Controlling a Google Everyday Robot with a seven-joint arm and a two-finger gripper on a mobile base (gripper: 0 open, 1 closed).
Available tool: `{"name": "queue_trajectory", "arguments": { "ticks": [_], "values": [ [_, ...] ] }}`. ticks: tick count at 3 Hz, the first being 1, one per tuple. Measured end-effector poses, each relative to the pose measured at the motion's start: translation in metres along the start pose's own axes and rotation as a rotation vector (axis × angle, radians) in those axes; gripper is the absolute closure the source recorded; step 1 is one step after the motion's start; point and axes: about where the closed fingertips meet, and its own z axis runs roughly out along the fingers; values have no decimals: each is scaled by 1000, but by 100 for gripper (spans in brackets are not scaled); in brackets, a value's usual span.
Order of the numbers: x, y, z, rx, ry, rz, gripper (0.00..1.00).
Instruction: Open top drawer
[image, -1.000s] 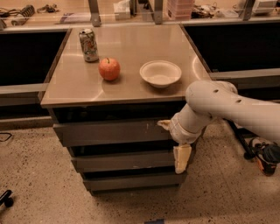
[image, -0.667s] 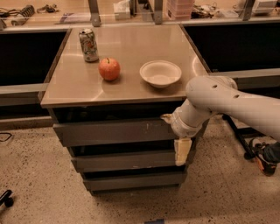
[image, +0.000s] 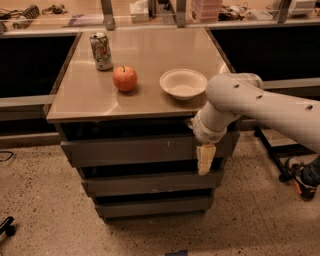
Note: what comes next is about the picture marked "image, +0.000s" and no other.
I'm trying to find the pink stacked bins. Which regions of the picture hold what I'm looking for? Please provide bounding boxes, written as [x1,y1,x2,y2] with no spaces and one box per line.
[190,0,222,23]

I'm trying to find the grey middle drawer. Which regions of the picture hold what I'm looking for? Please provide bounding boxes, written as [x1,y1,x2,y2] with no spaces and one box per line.
[81,170,224,197]

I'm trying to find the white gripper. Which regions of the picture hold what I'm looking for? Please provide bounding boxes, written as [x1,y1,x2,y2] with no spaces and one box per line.
[184,113,227,176]

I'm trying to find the white tissue box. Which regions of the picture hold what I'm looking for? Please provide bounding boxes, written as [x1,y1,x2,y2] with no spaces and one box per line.
[129,0,149,23]

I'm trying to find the black stand base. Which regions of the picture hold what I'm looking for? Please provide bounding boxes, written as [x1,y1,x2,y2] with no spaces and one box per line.
[254,126,313,183]

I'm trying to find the orange black shoe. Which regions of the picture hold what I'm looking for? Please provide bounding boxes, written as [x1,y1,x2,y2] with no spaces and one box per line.
[285,158,317,202]

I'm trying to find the crushed soda can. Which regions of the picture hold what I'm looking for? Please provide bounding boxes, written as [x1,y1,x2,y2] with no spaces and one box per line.
[90,32,113,71]

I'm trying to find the grey bottom drawer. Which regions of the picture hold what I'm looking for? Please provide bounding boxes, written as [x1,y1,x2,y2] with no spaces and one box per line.
[95,196,213,219]

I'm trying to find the black floor cable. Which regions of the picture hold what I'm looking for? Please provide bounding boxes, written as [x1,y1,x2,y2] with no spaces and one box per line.
[0,151,15,163]

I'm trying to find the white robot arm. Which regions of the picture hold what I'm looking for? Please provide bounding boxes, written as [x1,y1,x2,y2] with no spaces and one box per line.
[191,73,320,175]

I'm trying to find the grey top drawer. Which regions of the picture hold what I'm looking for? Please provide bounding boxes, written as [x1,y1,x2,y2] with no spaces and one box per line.
[60,130,241,168]

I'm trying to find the grey drawer cabinet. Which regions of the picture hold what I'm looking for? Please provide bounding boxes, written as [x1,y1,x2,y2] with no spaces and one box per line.
[47,28,239,206]

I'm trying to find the black coiled cable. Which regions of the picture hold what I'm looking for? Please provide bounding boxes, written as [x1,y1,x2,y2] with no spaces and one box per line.
[11,5,41,30]

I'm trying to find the white paper bowl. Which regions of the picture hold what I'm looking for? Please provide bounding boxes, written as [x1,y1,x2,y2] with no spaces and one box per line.
[159,69,207,101]

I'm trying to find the grey drawer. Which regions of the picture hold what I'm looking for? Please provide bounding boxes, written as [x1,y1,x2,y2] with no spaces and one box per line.
[95,196,213,219]
[81,170,224,197]
[60,130,241,168]

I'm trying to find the red apple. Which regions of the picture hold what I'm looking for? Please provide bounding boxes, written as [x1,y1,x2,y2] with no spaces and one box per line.
[113,66,138,92]

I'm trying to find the black chair caster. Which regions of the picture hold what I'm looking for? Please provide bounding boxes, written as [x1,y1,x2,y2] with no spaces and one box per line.
[0,216,16,237]

